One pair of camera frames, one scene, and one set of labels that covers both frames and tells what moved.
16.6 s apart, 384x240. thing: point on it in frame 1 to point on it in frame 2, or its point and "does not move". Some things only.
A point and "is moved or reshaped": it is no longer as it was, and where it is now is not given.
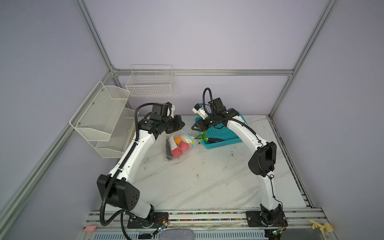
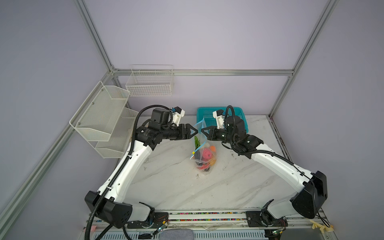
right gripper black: x=200 y=125 to x=210 y=134
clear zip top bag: x=178 y=145 to x=204 y=154
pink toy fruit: x=184 y=146 to x=207 y=154
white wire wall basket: x=150 y=80 does not move
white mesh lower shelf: x=120 y=138 does not move
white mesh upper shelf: x=96 y=118 does not move
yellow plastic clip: x=327 y=226 does not move
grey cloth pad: x=176 y=234 does not move
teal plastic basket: x=229 y=137 is moved or reshaped
